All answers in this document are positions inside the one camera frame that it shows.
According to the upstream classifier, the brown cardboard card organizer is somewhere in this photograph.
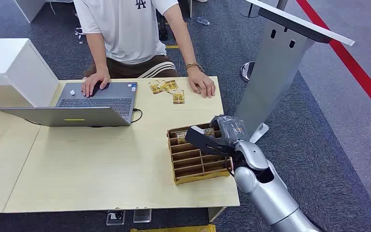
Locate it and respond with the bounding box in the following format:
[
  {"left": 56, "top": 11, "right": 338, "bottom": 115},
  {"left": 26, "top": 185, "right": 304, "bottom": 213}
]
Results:
[{"left": 167, "top": 122, "right": 234, "bottom": 186}]

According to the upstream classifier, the white cabinet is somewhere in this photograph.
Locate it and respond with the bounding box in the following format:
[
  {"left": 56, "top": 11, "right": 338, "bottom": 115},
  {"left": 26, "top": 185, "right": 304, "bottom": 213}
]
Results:
[{"left": 0, "top": 38, "right": 60, "bottom": 108}]

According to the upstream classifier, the white tangled floor cable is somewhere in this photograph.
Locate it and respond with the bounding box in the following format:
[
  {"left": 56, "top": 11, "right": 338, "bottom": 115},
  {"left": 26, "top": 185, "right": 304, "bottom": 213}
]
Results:
[{"left": 74, "top": 27, "right": 86, "bottom": 45}]

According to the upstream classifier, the clear acrylic stand with label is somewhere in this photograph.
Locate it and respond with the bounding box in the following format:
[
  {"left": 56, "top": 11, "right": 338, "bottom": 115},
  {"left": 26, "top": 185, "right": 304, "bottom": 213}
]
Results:
[{"left": 105, "top": 210, "right": 126, "bottom": 227}]

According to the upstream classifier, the beaded bracelet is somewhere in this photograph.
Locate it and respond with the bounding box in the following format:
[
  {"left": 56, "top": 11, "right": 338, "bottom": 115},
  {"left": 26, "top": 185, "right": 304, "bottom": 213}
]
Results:
[{"left": 185, "top": 62, "right": 204, "bottom": 72}]

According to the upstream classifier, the yellow cardboard piece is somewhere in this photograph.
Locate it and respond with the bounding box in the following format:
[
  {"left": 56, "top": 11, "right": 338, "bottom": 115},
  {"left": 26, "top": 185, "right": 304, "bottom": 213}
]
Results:
[{"left": 129, "top": 224, "right": 217, "bottom": 232}]

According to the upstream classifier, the round chrome stanchion base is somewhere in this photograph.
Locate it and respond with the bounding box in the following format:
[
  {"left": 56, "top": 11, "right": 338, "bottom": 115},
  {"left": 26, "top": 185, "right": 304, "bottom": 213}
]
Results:
[{"left": 240, "top": 61, "right": 257, "bottom": 83}]

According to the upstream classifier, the grey kiosk stand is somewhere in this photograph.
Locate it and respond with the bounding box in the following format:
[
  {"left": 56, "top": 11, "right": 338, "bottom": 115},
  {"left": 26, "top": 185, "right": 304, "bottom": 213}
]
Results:
[{"left": 235, "top": 0, "right": 356, "bottom": 144}]

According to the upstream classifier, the white furniture panel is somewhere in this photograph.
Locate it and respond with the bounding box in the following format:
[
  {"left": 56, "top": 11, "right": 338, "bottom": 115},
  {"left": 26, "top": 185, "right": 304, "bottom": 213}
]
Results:
[{"left": 14, "top": 0, "right": 75, "bottom": 24}]

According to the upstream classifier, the black laptop charging cable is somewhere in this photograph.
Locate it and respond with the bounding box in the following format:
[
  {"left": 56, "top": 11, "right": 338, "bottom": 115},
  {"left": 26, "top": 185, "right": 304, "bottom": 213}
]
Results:
[{"left": 130, "top": 108, "right": 143, "bottom": 124}]

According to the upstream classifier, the person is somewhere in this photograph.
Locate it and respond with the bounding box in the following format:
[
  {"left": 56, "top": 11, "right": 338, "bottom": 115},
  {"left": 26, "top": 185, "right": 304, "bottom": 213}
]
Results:
[{"left": 73, "top": 0, "right": 216, "bottom": 99}]

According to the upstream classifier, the person's left hand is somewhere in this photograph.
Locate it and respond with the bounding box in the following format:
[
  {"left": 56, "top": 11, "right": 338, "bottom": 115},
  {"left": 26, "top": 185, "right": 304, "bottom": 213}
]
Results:
[{"left": 187, "top": 68, "right": 216, "bottom": 99}]

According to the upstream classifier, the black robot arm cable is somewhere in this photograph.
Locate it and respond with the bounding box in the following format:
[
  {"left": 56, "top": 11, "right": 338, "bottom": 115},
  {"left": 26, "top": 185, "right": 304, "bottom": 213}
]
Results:
[{"left": 224, "top": 156, "right": 236, "bottom": 178}]

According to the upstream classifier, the thin black desk cable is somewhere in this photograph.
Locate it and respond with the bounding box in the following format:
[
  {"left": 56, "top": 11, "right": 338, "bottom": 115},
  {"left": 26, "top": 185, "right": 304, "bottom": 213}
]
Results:
[{"left": 0, "top": 99, "right": 43, "bottom": 126}]

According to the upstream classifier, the person's right hand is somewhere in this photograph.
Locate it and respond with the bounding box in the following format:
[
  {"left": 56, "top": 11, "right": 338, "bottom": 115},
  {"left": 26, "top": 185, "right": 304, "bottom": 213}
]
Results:
[{"left": 81, "top": 70, "right": 111, "bottom": 98}]

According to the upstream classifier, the white table leg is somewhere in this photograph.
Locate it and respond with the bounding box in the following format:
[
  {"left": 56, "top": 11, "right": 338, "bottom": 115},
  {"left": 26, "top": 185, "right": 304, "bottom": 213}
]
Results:
[{"left": 208, "top": 207, "right": 227, "bottom": 223}]

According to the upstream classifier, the grey round pole base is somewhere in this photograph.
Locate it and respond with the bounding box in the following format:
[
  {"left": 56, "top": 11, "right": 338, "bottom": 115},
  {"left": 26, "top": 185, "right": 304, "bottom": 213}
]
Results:
[{"left": 239, "top": 0, "right": 264, "bottom": 18}]

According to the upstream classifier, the grey laptop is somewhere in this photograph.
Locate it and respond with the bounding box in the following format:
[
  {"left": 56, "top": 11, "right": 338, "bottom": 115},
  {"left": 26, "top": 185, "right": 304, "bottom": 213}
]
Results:
[{"left": 0, "top": 81, "right": 139, "bottom": 128}]

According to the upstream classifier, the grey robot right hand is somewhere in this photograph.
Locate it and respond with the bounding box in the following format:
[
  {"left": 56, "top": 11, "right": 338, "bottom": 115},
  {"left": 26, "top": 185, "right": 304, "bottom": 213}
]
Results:
[{"left": 209, "top": 115, "right": 249, "bottom": 145}]

